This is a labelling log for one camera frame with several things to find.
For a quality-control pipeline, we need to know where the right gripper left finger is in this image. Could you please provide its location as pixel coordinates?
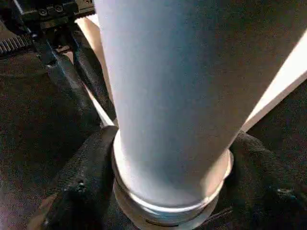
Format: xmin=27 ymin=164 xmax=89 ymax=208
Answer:
xmin=28 ymin=126 xmax=118 ymax=230

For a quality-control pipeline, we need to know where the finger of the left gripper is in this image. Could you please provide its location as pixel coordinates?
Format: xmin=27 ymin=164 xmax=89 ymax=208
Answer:
xmin=71 ymin=45 xmax=115 ymax=110

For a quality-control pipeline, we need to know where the white plastic table leg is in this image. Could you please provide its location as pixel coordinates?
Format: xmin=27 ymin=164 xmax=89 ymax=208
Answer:
xmin=93 ymin=0 xmax=307 ymax=229

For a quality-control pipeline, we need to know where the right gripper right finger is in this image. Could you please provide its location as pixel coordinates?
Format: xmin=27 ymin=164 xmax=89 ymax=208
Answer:
xmin=211 ymin=131 xmax=307 ymax=230

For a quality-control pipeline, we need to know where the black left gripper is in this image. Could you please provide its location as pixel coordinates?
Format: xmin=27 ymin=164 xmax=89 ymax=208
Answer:
xmin=0 ymin=0 xmax=101 ymax=120

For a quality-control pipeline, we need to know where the white plastic table top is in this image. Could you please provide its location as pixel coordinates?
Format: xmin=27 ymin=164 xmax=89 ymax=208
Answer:
xmin=74 ymin=14 xmax=307 ymax=134

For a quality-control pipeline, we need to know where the black glossy mat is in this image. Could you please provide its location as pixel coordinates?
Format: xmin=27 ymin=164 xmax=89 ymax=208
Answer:
xmin=0 ymin=35 xmax=307 ymax=230

